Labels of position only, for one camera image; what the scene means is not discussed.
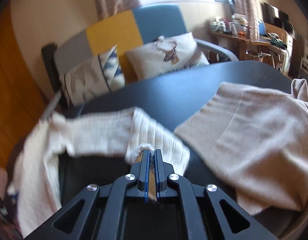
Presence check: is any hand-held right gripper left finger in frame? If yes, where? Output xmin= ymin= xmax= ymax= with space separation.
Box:
xmin=26 ymin=149 xmax=151 ymax=240

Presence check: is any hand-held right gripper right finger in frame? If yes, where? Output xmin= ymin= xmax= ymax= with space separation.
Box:
xmin=155 ymin=149 xmax=277 ymax=240

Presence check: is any cream knit sweater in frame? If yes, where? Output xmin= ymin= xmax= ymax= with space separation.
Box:
xmin=6 ymin=107 xmax=191 ymax=238

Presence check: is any beige sweater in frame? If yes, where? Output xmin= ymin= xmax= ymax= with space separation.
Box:
xmin=174 ymin=81 xmax=308 ymax=215

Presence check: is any wooden wardrobe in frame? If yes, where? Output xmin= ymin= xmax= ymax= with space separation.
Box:
xmin=0 ymin=12 xmax=57 ymax=168

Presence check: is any tiger print cushion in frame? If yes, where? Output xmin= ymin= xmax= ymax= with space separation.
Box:
xmin=60 ymin=46 xmax=126 ymax=105

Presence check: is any deer print cushion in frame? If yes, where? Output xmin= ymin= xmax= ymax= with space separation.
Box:
xmin=125 ymin=32 xmax=209 ymax=80

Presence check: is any black rolled mat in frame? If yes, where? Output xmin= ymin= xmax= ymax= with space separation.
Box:
xmin=41 ymin=44 xmax=62 ymax=90

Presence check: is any grey yellow blue sofa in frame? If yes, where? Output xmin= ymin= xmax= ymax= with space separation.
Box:
xmin=41 ymin=4 xmax=239 ymax=113

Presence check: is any wooden side desk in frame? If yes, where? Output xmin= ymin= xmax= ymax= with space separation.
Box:
xmin=209 ymin=30 xmax=287 ymax=68

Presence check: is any pale beige cloth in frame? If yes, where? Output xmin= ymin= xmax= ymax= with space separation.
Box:
xmin=291 ymin=79 xmax=308 ymax=103

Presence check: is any clutter of small desk items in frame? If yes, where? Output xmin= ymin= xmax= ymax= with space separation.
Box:
xmin=210 ymin=12 xmax=259 ymax=38

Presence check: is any black monitor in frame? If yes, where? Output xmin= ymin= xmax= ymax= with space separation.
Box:
xmin=261 ymin=2 xmax=289 ymax=28

